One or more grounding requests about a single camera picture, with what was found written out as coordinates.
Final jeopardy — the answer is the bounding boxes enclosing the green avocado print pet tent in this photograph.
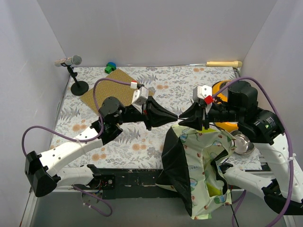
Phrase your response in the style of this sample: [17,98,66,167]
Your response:
[156,125,236,219]

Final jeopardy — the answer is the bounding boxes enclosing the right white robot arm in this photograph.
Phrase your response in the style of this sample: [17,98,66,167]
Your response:
[180,78,303,215]

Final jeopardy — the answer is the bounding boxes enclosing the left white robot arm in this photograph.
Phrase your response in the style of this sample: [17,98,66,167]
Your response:
[25,96,178,197]

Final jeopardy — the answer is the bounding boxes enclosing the yellow double pet bowl stand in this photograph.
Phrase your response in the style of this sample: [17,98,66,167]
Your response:
[212,80,238,132]

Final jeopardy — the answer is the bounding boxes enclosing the loose steel pet bowl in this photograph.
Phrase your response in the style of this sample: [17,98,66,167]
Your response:
[231,130,255,155]

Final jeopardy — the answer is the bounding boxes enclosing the floral patterned tablecloth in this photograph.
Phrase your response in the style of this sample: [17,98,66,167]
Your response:
[44,66,263,170]

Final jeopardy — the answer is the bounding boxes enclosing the green and blue toy block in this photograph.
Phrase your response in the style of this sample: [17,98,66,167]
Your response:
[105,62,116,74]

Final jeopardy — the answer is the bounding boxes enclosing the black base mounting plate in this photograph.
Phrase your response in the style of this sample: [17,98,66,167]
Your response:
[75,168,179,200]

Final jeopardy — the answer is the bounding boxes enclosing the grey head microphone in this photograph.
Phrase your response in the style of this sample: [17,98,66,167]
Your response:
[54,55,82,67]

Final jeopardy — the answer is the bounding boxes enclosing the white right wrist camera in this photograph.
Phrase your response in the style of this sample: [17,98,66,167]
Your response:
[193,85,214,105]

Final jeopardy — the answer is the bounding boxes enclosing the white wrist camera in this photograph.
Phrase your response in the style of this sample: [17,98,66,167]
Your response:
[132,87,149,105]
[193,85,214,105]

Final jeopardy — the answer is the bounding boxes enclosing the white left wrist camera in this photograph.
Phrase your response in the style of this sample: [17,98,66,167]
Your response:
[132,87,149,105]

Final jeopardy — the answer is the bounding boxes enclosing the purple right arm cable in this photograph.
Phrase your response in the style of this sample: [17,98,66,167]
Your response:
[213,76,294,227]

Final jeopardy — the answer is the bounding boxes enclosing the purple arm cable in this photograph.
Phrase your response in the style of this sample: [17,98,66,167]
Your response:
[21,78,138,217]
[213,76,294,227]

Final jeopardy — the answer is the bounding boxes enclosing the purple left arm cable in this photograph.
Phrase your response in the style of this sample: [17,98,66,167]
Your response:
[21,78,138,217]

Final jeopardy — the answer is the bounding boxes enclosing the aluminium frame rail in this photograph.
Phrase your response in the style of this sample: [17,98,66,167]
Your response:
[20,171,296,227]

